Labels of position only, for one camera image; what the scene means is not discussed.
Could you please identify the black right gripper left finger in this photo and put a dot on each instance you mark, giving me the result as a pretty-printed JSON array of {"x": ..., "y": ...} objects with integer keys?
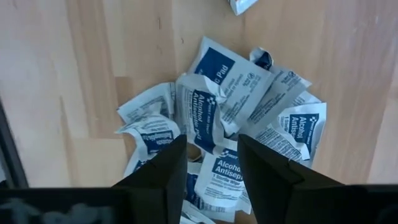
[{"x": 161, "y": 186}]

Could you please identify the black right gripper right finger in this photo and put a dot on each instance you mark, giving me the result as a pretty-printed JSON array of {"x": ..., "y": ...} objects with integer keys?
[{"x": 267, "y": 180}]

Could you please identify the blue alcohol pad packet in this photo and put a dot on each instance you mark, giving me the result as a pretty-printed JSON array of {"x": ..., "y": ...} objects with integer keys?
[
  {"x": 262, "y": 59},
  {"x": 301, "y": 127},
  {"x": 191, "y": 193},
  {"x": 152, "y": 133},
  {"x": 217, "y": 65},
  {"x": 202, "y": 118},
  {"x": 220, "y": 183},
  {"x": 273, "y": 99},
  {"x": 146, "y": 102},
  {"x": 306, "y": 99}
]

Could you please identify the orange ointment packet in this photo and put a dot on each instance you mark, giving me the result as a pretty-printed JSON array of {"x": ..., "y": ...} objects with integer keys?
[{"x": 241, "y": 6}]

